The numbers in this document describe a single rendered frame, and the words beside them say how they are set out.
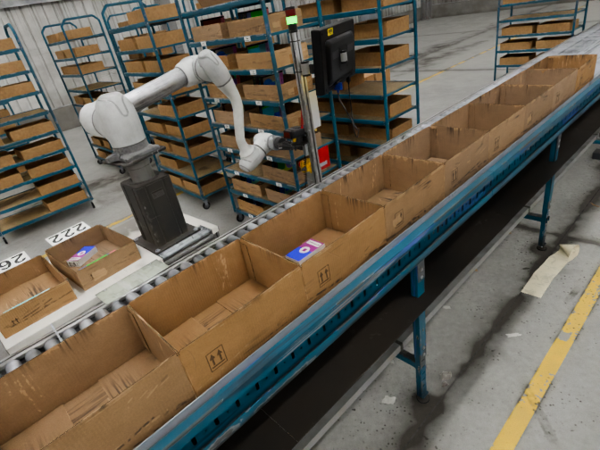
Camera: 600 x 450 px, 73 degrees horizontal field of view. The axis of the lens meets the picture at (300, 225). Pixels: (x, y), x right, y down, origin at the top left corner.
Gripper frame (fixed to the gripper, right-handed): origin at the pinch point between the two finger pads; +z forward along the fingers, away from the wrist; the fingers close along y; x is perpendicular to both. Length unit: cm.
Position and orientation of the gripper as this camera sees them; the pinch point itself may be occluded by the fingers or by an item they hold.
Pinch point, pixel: (301, 146)
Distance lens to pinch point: 237.4
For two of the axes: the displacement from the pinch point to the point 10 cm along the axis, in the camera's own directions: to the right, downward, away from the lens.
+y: 7.1, -4.5, 5.5
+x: 1.7, 8.6, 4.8
